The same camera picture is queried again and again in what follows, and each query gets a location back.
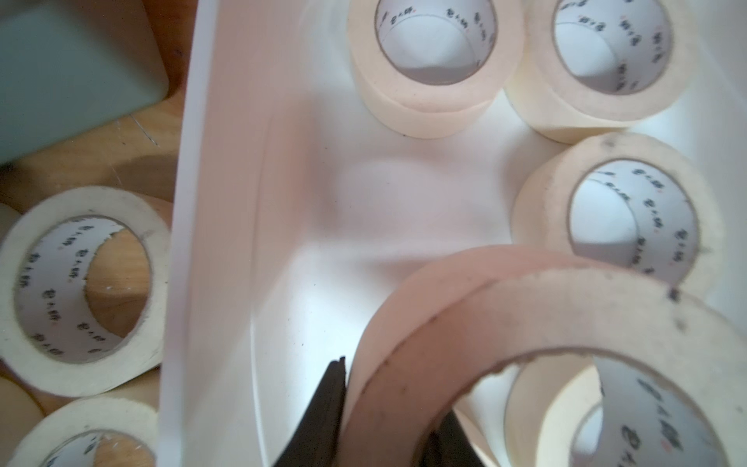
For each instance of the beige tape roll eight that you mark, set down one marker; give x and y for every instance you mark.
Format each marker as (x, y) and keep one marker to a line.
(99, 431)

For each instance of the grey lidded storage box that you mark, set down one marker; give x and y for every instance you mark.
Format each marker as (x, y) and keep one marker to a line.
(70, 66)

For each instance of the beige tape roll one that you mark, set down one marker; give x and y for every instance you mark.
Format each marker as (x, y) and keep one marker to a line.
(49, 336)

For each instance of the beige tape roll eleven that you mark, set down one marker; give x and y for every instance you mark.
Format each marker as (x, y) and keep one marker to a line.
(672, 371)

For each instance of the beige tape roll four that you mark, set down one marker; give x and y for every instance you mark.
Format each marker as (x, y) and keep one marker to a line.
(429, 69)

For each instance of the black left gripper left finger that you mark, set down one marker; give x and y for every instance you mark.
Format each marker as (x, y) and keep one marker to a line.
(315, 441)

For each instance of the beige tape roll twelve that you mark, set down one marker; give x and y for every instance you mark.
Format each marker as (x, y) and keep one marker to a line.
(630, 200)

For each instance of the beige tape roll ten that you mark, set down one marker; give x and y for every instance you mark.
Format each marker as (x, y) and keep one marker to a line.
(591, 67)

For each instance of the beige tape roll six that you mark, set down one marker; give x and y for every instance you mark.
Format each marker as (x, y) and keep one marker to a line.
(550, 399)

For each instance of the white plastic tray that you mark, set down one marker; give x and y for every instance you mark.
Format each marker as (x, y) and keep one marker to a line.
(298, 214)

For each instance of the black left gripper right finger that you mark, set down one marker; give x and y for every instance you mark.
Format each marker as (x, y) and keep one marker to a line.
(448, 446)

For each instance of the beige tape roll seven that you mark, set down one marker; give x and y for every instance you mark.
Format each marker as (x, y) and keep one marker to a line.
(8, 218)

